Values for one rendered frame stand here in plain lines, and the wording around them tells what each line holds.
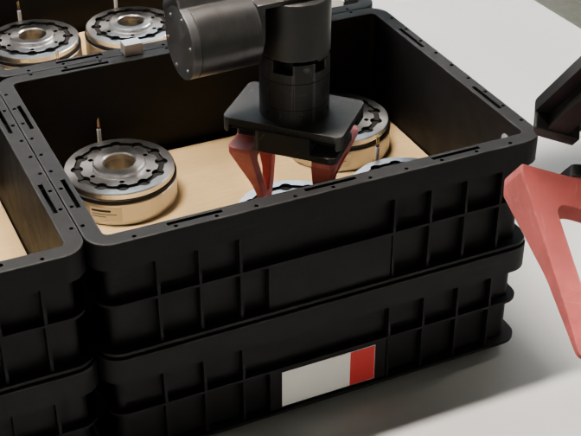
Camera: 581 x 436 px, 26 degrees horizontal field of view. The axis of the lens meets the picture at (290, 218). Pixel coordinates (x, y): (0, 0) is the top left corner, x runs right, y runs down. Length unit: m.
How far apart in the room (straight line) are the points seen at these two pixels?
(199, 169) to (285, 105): 0.23
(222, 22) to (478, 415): 0.42
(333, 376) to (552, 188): 0.64
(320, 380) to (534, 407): 0.19
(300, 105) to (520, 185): 0.52
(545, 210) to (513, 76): 1.21
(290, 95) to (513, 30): 0.86
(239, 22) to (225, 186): 0.27
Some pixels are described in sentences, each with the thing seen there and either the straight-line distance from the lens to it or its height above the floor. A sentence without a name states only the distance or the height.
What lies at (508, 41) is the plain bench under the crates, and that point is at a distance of 1.79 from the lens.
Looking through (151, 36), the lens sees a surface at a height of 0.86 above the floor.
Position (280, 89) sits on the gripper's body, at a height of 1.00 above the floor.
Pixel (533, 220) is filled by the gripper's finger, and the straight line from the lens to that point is 0.49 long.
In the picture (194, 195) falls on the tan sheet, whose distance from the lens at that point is 1.17.
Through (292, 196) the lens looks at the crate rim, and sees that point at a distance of 0.98.
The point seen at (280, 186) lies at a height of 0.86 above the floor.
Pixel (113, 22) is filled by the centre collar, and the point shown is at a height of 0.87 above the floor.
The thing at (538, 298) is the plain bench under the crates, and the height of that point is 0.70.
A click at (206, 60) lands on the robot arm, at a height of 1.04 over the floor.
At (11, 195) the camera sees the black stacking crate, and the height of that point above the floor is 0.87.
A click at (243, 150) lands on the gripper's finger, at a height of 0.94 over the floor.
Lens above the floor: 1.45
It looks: 33 degrees down
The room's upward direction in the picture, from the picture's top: straight up
